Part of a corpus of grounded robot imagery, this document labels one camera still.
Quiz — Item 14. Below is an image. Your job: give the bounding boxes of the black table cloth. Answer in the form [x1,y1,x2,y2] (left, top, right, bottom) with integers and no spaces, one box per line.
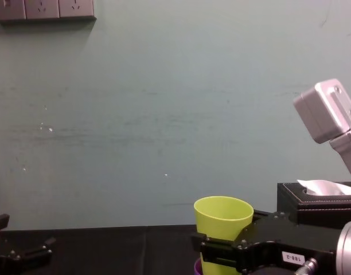
[0,225,202,275]

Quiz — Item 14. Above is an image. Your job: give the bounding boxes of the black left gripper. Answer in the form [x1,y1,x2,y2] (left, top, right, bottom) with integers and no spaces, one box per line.
[0,213,57,275]

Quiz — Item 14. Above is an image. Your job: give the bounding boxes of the white paper tissue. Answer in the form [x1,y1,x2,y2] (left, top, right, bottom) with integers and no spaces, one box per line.
[296,179,351,197]

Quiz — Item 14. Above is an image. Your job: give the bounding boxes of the black leather tissue box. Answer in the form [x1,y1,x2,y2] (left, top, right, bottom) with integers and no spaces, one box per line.
[276,180,351,226]

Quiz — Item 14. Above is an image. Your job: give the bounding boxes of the dark cable with silver plug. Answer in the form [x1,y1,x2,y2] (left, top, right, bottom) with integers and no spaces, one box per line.
[295,257,318,275]

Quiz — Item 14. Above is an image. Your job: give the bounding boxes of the grey wall socket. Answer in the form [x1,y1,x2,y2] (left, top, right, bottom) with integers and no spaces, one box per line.
[58,0,95,18]
[0,0,27,21]
[25,0,60,20]

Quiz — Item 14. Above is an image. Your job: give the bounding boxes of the purple plastic cup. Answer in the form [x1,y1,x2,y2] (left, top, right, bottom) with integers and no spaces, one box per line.
[194,257,205,275]

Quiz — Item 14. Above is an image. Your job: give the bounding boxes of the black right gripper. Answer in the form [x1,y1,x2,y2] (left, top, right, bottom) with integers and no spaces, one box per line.
[190,209,348,275]

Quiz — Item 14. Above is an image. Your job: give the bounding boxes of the lime green plastic cup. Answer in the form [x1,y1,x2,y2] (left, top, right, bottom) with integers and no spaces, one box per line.
[193,195,255,275]

